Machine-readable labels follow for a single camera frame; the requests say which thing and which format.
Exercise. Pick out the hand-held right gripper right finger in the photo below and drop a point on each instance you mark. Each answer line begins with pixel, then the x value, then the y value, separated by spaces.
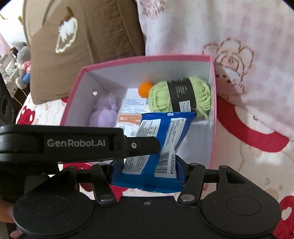
pixel 181 171

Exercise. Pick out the brown embroidered pillow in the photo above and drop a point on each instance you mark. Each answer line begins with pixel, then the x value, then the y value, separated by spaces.
pixel 96 29

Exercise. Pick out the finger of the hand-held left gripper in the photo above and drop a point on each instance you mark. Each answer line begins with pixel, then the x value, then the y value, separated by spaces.
pixel 142 146

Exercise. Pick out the grey plush toy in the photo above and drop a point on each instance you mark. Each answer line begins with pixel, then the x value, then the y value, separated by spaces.
pixel 23 57

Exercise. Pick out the purple plush toy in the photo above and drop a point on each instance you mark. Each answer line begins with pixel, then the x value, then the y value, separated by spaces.
pixel 104 112

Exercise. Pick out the orange ball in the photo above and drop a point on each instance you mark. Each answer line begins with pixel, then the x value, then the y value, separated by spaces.
pixel 144 90

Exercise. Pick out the green yarn ball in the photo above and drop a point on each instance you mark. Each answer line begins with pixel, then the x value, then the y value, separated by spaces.
pixel 160 98

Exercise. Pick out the person's left hand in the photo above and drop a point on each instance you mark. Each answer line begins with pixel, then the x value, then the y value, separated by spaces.
pixel 7 211

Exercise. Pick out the blue snack packet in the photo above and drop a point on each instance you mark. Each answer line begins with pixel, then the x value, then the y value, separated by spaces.
pixel 151 177

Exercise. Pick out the red bear printed blanket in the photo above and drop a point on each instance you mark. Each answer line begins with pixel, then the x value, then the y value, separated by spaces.
pixel 248 142

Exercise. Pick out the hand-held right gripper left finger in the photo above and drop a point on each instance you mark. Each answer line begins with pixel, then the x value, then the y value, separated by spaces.
pixel 116 171

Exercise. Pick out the pink cardboard box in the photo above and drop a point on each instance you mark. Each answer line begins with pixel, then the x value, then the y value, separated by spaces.
pixel 199 142

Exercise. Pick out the clear plastic container orange label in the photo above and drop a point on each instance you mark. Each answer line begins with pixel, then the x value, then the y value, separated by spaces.
pixel 128 119

